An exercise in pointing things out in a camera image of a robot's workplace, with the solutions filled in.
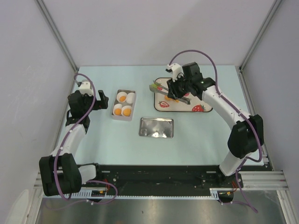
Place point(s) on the white paper cup far left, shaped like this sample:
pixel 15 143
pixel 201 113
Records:
pixel 121 96

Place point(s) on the yellow round waffle cookie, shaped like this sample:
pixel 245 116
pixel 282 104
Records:
pixel 117 112

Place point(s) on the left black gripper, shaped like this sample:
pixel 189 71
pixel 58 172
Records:
pixel 101 104

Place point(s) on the strawberry print tray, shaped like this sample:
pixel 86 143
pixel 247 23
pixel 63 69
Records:
pixel 163 105

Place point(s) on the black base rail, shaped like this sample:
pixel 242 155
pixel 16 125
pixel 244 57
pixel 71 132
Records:
pixel 131 180

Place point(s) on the orange sandwich cookie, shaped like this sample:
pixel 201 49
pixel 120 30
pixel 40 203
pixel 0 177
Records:
pixel 127 112

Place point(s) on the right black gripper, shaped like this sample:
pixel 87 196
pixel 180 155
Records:
pixel 173 92

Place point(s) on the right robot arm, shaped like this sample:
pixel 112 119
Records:
pixel 246 130

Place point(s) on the white paper cup near left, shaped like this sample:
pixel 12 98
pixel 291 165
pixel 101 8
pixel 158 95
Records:
pixel 118 106

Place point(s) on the white paper cup near right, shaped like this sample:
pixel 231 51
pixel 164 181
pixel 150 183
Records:
pixel 127 106

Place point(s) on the white rectangular tin box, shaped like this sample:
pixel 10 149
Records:
pixel 123 105

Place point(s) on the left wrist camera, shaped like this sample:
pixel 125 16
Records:
pixel 86 88

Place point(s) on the metal tongs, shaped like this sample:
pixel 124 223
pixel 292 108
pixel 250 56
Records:
pixel 157 91

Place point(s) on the white paper cup far right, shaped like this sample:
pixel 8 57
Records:
pixel 130 99

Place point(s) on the white paper cup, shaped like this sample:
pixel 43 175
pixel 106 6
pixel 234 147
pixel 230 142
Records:
pixel 130 99
pixel 118 106
pixel 127 106
pixel 121 96

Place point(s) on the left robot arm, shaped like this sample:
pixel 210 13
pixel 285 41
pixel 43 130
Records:
pixel 70 175

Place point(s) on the silver tin lid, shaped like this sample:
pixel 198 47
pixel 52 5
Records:
pixel 156 127

